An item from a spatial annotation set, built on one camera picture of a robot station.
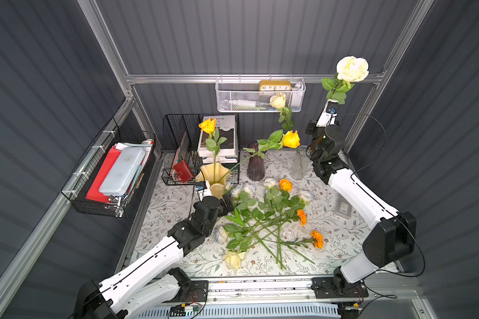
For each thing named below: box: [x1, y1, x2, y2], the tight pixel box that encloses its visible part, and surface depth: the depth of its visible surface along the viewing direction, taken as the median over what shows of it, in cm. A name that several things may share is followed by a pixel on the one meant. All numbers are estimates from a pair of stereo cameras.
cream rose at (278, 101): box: [269, 92, 295, 131], surface depth 83 cm
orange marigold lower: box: [310, 229, 324, 250], surface depth 83 cm
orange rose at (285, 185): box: [278, 178, 294, 193], surface depth 103 cm
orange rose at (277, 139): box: [218, 129, 301, 185], surface depth 69 cm
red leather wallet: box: [172, 159, 194, 183], surface depth 102 cm
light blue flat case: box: [98, 146, 147, 197], surface depth 71 cm
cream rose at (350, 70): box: [321, 55, 370, 105], surface depth 56 cm
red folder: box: [85, 146, 122, 203], surface depth 71 cm
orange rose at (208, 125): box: [198, 118, 227, 185], surface depth 80 cm
